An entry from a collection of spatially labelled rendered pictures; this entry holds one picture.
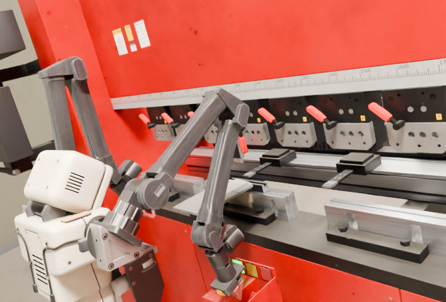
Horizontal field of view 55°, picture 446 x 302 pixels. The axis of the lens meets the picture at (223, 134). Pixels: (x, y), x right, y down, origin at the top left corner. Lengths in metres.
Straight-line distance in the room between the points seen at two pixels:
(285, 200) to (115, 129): 1.14
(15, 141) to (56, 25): 0.60
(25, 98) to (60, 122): 3.63
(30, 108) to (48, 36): 2.87
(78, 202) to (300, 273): 0.75
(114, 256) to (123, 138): 1.37
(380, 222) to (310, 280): 0.31
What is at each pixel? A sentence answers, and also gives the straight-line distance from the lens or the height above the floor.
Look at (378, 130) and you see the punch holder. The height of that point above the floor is 1.22.
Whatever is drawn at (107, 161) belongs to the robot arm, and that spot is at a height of 1.26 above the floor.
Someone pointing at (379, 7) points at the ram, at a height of 1.54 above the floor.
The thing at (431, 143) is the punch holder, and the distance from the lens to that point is 1.15.
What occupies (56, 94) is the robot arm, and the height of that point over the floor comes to 1.52.
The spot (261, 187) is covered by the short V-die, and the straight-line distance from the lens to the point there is 1.64.
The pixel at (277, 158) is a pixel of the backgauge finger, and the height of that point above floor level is 1.02.
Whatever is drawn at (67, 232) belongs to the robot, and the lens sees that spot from 1.13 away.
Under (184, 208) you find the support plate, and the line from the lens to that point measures 1.62.
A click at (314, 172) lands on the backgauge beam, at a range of 1.78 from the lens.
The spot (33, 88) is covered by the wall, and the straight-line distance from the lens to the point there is 5.12.
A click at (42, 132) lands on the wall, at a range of 5.13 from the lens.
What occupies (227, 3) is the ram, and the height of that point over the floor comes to 1.66.
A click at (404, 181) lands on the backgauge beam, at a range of 1.58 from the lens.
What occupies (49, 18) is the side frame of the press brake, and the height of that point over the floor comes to 1.85.
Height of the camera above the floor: 1.57
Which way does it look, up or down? 13 degrees down
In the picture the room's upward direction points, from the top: 15 degrees counter-clockwise
